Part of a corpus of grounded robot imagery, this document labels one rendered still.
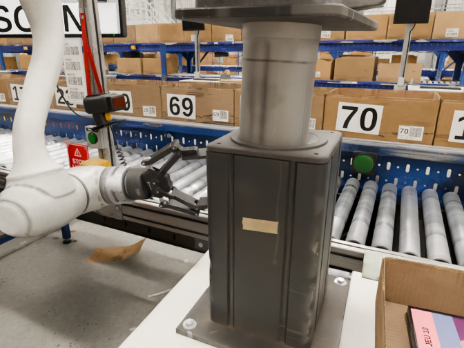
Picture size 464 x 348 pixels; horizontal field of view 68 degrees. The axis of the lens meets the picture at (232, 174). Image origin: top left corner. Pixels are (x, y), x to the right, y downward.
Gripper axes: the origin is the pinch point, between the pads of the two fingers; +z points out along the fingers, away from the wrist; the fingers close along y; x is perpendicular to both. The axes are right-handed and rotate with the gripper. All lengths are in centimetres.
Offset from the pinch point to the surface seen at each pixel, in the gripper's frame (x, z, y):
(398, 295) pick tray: -18.1, 34.5, -16.7
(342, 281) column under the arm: -14.5, 24.9, -17.3
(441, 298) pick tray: -19.1, 41.4, -16.0
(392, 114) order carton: 61, 51, -23
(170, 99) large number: 89, -43, -18
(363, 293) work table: -15.9, 28.8, -19.3
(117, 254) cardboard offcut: 71, -102, -109
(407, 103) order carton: 61, 56, -19
